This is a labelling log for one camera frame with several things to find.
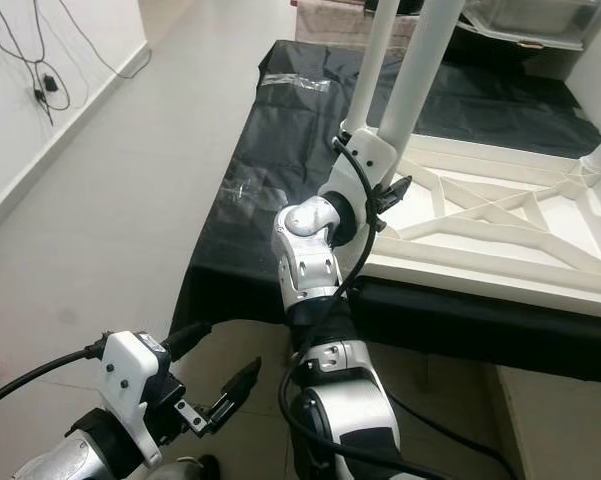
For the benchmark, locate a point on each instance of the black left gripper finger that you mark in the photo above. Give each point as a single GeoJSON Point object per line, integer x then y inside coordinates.
{"type": "Point", "coordinates": [188, 339]}
{"type": "Point", "coordinates": [238, 394]}

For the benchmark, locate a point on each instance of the black power adapter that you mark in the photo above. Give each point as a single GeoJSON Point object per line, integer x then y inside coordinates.
{"type": "Point", "coordinates": [48, 85]}

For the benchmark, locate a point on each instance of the clear plastic bag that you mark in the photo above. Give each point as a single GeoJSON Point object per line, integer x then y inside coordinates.
{"type": "Point", "coordinates": [295, 82]}

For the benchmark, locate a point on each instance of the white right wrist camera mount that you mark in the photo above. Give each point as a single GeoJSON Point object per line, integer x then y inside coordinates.
{"type": "Point", "coordinates": [360, 165]}

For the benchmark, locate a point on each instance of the dark robot left foot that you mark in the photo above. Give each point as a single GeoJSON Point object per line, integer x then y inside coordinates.
{"type": "Point", "coordinates": [195, 468]}

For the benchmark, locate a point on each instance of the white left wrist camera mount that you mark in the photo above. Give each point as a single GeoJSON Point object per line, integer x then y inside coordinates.
{"type": "Point", "coordinates": [135, 380]}

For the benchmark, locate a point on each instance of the clear plastic storage container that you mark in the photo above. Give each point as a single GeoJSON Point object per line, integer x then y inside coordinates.
{"type": "Point", "coordinates": [530, 15]}

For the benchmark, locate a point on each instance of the clear tape patch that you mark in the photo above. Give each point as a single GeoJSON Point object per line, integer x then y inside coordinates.
{"type": "Point", "coordinates": [255, 190]}

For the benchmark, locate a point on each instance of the black round basin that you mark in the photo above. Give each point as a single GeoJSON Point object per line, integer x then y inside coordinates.
{"type": "Point", "coordinates": [490, 45]}

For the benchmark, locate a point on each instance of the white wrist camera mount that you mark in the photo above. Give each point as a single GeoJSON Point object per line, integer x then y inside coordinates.
{"type": "Point", "coordinates": [360, 165]}
{"type": "Point", "coordinates": [135, 380]}

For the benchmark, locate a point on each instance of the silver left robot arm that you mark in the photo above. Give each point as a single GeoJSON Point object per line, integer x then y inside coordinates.
{"type": "Point", "coordinates": [70, 460]}

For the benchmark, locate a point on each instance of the white plastic table top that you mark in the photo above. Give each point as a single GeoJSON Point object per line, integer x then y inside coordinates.
{"type": "Point", "coordinates": [490, 220]}

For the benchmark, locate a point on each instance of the black tablecloth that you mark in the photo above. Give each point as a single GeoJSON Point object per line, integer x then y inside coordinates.
{"type": "Point", "coordinates": [290, 130]}

